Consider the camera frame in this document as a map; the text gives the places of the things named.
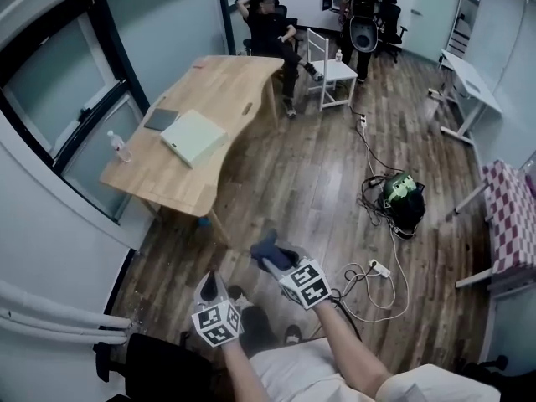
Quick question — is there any long white cable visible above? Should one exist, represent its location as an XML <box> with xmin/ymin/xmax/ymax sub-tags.
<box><xmin>343</xmin><ymin>111</ymin><xmax>411</xmax><ymax>322</ymax></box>

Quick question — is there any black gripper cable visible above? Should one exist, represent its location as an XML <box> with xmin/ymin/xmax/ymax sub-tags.
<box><xmin>328</xmin><ymin>297</ymin><xmax>363</xmax><ymax>343</ymax></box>

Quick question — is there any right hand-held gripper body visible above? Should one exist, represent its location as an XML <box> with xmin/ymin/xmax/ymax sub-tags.
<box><xmin>274</xmin><ymin>257</ymin><xmax>332</xmax><ymax>311</ymax></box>

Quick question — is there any green black helmet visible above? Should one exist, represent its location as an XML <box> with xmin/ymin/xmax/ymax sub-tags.
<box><xmin>378</xmin><ymin>173</ymin><xmax>426</xmax><ymax>236</ymax></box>

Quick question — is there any person's right forearm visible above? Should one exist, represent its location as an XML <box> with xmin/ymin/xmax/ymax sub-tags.
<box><xmin>313</xmin><ymin>303</ymin><xmax>393</xmax><ymax>397</ymax></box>

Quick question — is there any white desk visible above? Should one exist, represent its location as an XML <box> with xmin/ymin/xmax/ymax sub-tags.
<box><xmin>438</xmin><ymin>49</ymin><xmax>503</xmax><ymax>146</ymax></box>

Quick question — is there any black office chair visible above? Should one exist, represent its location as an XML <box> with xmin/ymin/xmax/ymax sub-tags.
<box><xmin>376</xmin><ymin>0</ymin><xmax>408</xmax><ymax>62</ymax></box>
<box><xmin>241</xmin><ymin>0</ymin><xmax>303</xmax><ymax>58</ymax></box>
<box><xmin>94</xmin><ymin>331</ymin><xmax>219</xmax><ymax>402</ymax></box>

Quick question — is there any person's black shoe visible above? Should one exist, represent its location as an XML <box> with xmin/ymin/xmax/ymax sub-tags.
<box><xmin>228</xmin><ymin>285</ymin><xmax>255</xmax><ymax>322</ymax></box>
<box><xmin>283</xmin><ymin>324</ymin><xmax>303</xmax><ymax>346</ymax></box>

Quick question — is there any white insulated pipe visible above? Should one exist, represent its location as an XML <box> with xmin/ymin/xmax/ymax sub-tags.
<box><xmin>0</xmin><ymin>310</ymin><xmax>129</xmax><ymax>347</ymax></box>
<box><xmin>0</xmin><ymin>281</ymin><xmax>131</xmax><ymax>330</ymax></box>

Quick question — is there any black glass partition frame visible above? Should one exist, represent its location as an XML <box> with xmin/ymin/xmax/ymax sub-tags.
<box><xmin>215</xmin><ymin>0</ymin><xmax>238</xmax><ymax>56</ymax></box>

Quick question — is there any black window frame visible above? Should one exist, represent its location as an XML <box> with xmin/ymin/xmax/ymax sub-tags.
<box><xmin>0</xmin><ymin>0</ymin><xmax>152</xmax><ymax>225</ymax></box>

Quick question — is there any clear plastic water bottle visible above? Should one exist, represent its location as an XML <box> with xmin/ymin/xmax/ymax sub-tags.
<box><xmin>106</xmin><ymin>130</ymin><xmax>134</xmax><ymax>165</ymax></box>

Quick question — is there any person's white shirt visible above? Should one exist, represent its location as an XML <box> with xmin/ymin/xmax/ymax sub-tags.
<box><xmin>249</xmin><ymin>335</ymin><xmax>502</xmax><ymax>402</ymax></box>

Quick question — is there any white wooden chair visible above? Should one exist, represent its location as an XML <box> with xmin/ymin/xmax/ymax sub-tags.
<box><xmin>306</xmin><ymin>27</ymin><xmax>359</xmax><ymax>112</ymax></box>

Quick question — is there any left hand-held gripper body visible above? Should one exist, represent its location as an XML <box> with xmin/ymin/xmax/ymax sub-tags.
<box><xmin>191</xmin><ymin>297</ymin><xmax>245</xmax><ymax>348</ymax></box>

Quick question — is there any person's left forearm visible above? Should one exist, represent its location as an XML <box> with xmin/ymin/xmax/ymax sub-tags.
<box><xmin>221</xmin><ymin>337</ymin><xmax>269</xmax><ymax>402</ymax></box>

